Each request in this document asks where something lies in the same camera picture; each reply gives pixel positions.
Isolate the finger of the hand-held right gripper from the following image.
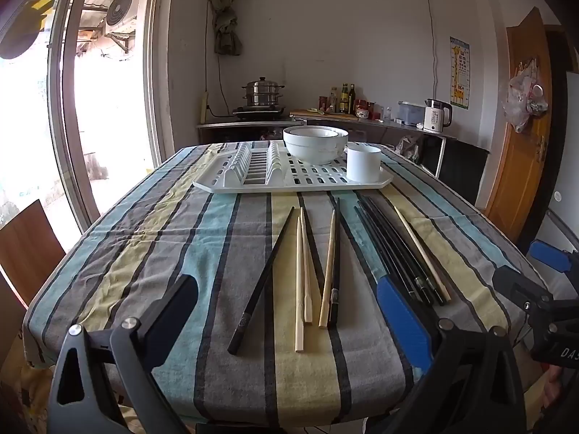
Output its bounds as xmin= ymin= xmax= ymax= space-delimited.
xmin=528 ymin=239 xmax=579 ymax=281
xmin=492 ymin=266 xmax=555 ymax=312

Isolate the sliding glass door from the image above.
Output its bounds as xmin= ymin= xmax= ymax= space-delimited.
xmin=0 ymin=0 xmax=177 ymax=236

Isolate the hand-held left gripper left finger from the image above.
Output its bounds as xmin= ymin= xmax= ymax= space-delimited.
xmin=47 ymin=273 xmax=200 ymax=434

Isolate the crumpled plastic bag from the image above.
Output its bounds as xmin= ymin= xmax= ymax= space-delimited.
xmin=397 ymin=137 xmax=422 ymax=162

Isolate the outdoor air conditioner unit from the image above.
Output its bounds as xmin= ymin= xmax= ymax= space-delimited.
xmin=105 ymin=0 xmax=145 ymax=34

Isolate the person's right hand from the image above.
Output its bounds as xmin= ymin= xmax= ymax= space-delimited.
xmin=543 ymin=366 xmax=566 ymax=410

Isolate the wooden cutting board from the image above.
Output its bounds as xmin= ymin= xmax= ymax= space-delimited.
xmin=289 ymin=109 xmax=358 ymax=120

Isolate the black induction cooker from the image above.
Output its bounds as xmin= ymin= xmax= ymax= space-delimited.
xmin=233 ymin=105 xmax=287 ymax=120

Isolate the black panel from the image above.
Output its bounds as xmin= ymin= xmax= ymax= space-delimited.
xmin=420 ymin=138 xmax=491 ymax=206

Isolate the wooden door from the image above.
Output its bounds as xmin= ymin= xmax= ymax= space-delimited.
xmin=484 ymin=7 xmax=555 ymax=245

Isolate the clear plastic container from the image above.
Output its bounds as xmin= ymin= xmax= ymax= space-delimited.
xmin=398 ymin=101 xmax=428 ymax=126

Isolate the striped tablecloth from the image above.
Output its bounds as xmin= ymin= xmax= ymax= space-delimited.
xmin=22 ymin=142 xmax=550 ymax=434

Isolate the white bowl black rim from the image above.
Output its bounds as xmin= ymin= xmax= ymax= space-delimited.
xmin=283 ymin=127 xmax=341 ymax=146
xmin=285 ymin=127 xmax=350 ymax=165

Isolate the white plastic dish rack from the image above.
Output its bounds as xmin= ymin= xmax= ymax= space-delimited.
xmin=192 ymin=140 xmax=394 ymax=195

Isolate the giraffe wall poster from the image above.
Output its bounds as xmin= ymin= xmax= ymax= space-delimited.
xmin=449 ymin=36 xmax=470 ymax=110

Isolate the wooden chair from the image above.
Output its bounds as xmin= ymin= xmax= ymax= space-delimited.
xmin=0 ymin=199 xmax=66 ymax=306

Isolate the black chopstick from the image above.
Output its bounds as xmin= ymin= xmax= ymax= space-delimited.
xmin=367 ymin=196 xmax=448 ymax=305
xmin=360 ymin=196 xmax=437 ymax=306
xmin=326 ymin=197 xmax=341 ymax=327
xmin=354 ymin=205 xmax=428 ymax=306
xmin=227 ymin=194 xmax=296 ymax=356

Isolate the steel steamer pot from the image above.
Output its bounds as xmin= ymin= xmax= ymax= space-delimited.
xmin=242 ymin=77 xmax=286 ymax=108

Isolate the white cup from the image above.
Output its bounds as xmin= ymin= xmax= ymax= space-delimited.
xmin=346 ymin=143 xmax=383 ymax=182

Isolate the hanging plastic bag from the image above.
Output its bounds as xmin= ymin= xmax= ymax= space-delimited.
xmin=503 ymin=59 xmax=549 ymax=134

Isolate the yellow black window sticker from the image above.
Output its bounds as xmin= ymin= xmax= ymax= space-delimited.
xmin=0 ymin=0 xmax=55 ymax=59

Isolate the hanging grey cloth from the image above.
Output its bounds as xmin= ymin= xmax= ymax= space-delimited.
xmin=214 ymin=7 xmax=242 ymax=55

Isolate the wooden chopstick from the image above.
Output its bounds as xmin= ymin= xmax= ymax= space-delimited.
xmin=318 ymin=209 xmax=338 ymax=329
xmin=393 ymin=205 xmax=452 ymax=303
xmin=299 ymin=207 xmax=314 ymax=325

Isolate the white electric kettle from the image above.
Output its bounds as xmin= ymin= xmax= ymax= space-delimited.
xmin=423 ymin=98 xmax=453 ymax=134

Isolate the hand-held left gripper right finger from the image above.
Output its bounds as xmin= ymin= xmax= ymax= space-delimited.
xmin=376 ymin=276 xmax=528 ymax=434

